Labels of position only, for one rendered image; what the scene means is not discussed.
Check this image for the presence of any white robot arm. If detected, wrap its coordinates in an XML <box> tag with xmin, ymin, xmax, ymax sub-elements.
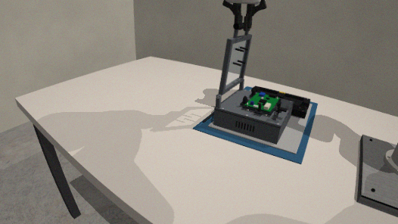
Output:
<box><xmin>384</xmin><ymin>143</ymin><xmax>398</xmax><ymax>175</ymax></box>

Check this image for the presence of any green circuit board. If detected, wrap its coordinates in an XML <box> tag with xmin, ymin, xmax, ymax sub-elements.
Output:
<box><xmin>248</xmin><ymin>92</ymin><xmax>280</xmax><ymax>112</ymax></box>

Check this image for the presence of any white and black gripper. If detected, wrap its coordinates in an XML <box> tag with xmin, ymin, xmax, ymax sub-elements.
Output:
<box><xmin>222</xmin><ymin>0</ymin><xmax>266</xmax><ymax>31</ymax></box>

